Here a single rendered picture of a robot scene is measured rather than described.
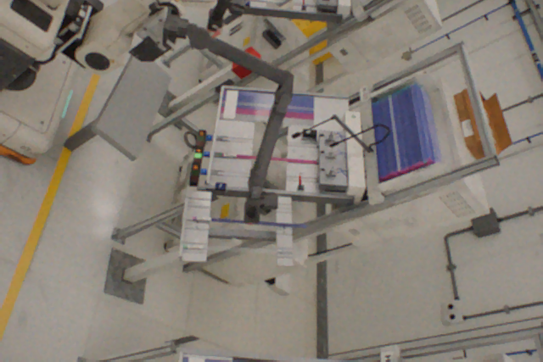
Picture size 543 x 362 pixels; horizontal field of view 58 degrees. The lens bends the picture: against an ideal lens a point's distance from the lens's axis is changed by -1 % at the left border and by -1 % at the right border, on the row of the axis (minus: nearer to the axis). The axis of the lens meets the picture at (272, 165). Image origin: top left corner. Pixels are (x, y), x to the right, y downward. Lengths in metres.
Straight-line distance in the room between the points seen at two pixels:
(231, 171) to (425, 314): 1.89
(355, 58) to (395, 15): 0.42
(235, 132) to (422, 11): 1.56
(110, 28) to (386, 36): 2.03
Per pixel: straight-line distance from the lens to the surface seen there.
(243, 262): 3.03
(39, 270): 2.60
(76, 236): 2.75
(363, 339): 3.90
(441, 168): 2.24
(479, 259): 3.71
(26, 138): 2.48
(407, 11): 3.47
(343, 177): 2.40
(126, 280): 2.83
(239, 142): 2.56
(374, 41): 3.58
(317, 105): 2.77
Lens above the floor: 2.23
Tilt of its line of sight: 32 degrees down
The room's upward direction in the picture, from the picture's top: 66 degrees clockwise
